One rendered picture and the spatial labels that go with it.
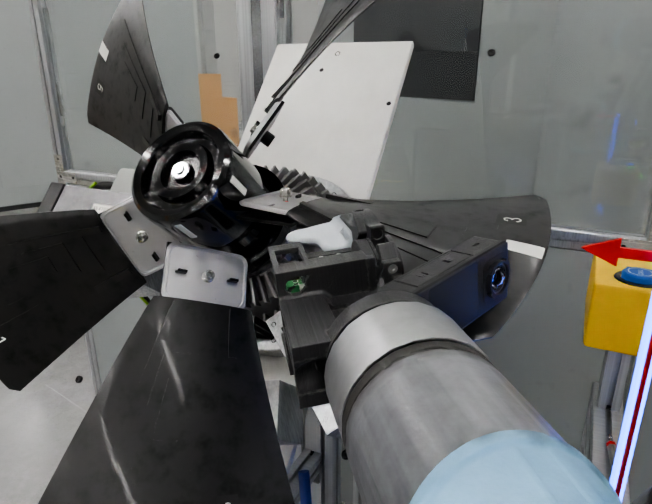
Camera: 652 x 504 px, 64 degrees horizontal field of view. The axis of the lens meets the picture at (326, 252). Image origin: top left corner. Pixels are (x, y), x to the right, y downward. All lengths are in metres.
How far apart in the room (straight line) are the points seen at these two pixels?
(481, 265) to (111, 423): 0.35
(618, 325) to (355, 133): 0.46
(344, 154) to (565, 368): 0.76
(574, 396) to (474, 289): 1.03
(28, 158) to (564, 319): 5.30
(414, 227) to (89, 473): 0.36
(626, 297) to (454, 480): 0.58
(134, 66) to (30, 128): 5.14
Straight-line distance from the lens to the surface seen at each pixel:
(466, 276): 0.34
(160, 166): 0.58
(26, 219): 0.70
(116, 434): 0.53
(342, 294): 0.32
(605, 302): 0.74
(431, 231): 0.48
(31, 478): 2.19
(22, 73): 5.86
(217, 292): 0.57
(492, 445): 0.17
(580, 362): 1.33
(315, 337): 0.27
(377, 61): 0.94
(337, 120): 0.88
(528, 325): 1.30
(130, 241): 0.65
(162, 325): 0.54
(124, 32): 0.81
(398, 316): 0.24
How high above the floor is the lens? 1.32
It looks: 19 degrees down
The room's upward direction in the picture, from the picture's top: straight up
